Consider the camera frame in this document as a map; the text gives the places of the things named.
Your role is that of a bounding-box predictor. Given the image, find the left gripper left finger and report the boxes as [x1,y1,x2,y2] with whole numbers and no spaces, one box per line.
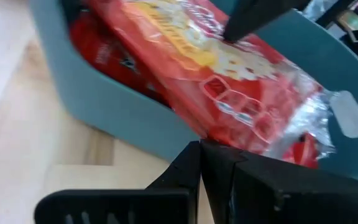
[34,140,203,224]

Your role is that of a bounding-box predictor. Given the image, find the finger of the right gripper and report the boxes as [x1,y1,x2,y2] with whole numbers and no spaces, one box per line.
[314,0,354,28]
[223,0,311,43]

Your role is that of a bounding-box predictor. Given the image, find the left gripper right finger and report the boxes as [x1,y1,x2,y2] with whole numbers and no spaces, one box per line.
[200,139,358,224]

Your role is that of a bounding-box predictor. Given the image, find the red popcorn bag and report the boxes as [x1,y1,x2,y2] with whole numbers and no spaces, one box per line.
[283,133,321,170]
[68,7,173,108]
[85,0,337,159]

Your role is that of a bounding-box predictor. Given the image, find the teal plastic basket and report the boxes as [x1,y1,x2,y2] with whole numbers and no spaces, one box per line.
[29,0,358,182]

